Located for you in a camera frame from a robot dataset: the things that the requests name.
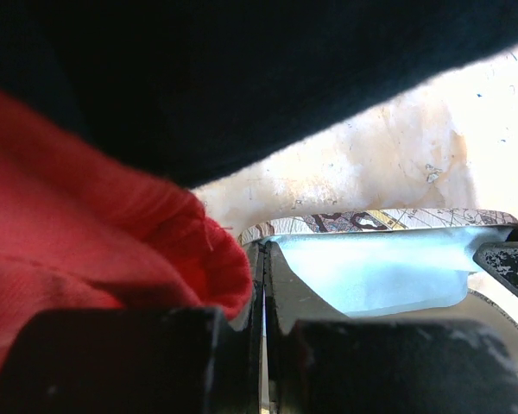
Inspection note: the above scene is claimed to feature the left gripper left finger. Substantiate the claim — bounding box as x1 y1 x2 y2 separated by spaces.
0 244 263 413

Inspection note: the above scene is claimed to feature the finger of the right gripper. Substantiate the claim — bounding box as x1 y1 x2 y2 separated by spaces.
473 229 518 297

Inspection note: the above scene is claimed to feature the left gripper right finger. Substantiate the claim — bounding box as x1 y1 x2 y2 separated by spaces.
263 243 518 413

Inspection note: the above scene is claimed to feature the grey patterned glasses case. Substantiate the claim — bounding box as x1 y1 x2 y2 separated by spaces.
237 209 518 371

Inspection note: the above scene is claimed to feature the narrow blue cleaning cloth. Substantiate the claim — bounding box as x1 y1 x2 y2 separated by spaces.
270 226 512 317

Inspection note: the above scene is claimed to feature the red tank top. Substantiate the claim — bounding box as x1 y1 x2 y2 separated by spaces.
0 91 252 369

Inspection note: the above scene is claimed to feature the dark navy maroon garment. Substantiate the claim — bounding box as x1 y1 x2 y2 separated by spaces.
0 1 518 187

